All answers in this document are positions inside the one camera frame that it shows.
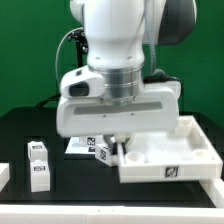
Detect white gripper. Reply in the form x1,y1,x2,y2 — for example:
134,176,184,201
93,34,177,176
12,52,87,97
56,83,181,153

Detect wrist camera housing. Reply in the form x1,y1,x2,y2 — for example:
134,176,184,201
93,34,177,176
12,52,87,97
60,66,105,98

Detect white left fence block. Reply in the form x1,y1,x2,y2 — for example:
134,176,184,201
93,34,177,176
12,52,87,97
0,163,10,192

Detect white square tabletop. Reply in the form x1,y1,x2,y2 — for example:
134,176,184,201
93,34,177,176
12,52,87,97
118,116,223,183

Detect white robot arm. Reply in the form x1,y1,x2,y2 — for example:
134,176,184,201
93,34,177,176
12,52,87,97
56,0,197,137

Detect grey cable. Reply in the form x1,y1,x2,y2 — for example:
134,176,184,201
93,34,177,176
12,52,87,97
54,28,83,101

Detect white tag sheet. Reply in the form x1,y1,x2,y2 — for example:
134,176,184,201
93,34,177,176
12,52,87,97
65,137,95,155

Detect black cables on table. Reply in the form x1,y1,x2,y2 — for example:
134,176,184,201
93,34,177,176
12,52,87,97
35,93,63,109

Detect black camera on stand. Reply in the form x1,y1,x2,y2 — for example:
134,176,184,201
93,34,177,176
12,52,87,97
67,27,88,67

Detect white front fence bar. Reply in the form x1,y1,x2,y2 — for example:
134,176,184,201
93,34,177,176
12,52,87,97
0,205,224,224

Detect white right fence bar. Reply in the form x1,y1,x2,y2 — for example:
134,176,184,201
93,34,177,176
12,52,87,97
200,178,224,209

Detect white fence bar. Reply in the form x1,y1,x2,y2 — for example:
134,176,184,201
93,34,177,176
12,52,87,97
0,205,224,224
200,178,224,209

